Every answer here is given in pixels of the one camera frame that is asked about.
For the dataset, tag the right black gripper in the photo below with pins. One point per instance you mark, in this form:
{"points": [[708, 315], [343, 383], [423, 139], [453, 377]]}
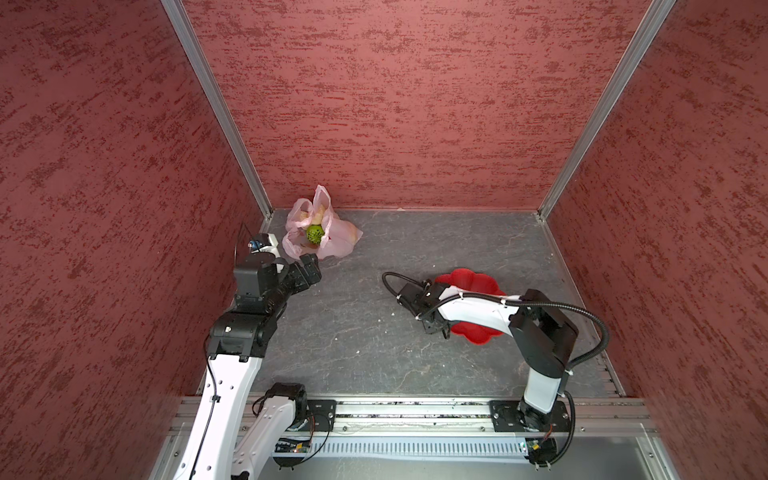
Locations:
{"points": [[430, 327]]}

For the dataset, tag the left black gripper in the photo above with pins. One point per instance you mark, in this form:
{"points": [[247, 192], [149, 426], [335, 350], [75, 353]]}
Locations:
{"points": [[295, 270]]}

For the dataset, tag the green fake fruit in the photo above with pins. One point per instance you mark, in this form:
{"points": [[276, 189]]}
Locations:
{"points": [[314, 234]]}

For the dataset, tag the red flower-shaped plastic bowl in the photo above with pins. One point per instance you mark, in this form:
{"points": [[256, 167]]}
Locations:
{"points": [[475, 319]]}

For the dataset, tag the pink plastic bag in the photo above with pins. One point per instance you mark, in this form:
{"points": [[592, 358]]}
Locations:
{"points": [[341, 236]]}

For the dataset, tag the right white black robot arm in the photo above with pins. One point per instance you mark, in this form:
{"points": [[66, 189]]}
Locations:
{"points": [[544, 336]]}

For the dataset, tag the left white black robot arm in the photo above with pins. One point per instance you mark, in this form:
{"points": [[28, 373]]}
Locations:
{"points": [[234, 352]]}

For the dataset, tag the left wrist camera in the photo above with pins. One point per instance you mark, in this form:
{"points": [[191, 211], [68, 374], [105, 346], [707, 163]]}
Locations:
{"points": [[264, 243]]}

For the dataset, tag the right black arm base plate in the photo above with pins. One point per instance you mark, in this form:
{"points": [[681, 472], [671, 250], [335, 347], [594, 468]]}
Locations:
{"points": [[508, 416]]}

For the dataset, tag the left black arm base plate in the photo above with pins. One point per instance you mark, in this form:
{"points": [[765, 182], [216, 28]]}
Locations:
{"points": [[314, 415]]}

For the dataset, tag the perforated metal cable tray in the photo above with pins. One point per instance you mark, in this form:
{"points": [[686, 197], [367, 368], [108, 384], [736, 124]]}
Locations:
{"points": [[503, 449]]}

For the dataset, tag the aluminium mounting rail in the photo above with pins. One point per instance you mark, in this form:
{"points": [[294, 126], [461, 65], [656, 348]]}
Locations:
{"points": [[370, 416]]}

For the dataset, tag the left aluminium corner post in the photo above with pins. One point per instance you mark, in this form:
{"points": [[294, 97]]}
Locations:
{"points": [[190, 43]]}

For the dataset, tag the aluminium corner post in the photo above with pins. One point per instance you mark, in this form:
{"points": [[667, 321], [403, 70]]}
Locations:
{"points": [[190, 43], [648, 28]]}

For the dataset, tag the right aluminium corner post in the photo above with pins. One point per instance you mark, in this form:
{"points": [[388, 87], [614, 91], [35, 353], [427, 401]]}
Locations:
{"points": [[648, 28]]}

